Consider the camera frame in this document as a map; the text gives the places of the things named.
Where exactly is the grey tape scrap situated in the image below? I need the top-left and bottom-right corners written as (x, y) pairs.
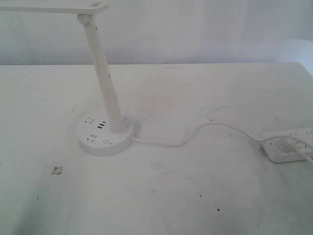
top-left (51, 166), bottom-right (63, 175)

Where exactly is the white power strip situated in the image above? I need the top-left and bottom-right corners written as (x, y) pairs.
top-left (263, 127), bottom-right (313, 142)
top-left (261, 136), bottom-right (313, 164)

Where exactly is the thick white cable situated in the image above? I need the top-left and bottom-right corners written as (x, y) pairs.
top-left (291, 143), bottom-right (313, 169)

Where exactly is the white desk lamp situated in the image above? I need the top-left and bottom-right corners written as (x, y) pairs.
top-left (0, 0), bottom-right (134, 157)

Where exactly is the white power strip rear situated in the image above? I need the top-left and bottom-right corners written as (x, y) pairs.
top-left (263, 127), bottom-right (313, 142)

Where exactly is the white power cable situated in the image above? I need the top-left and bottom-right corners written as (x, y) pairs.
top-left (131, 123), bottom-right (267, 148)

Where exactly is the white power strip front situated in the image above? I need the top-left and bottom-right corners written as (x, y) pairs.
top-left (261, 136), bottom-right (313, 164)

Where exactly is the white round plug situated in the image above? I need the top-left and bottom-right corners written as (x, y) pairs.
top-left (276, 138), bottom-right (297, 153)

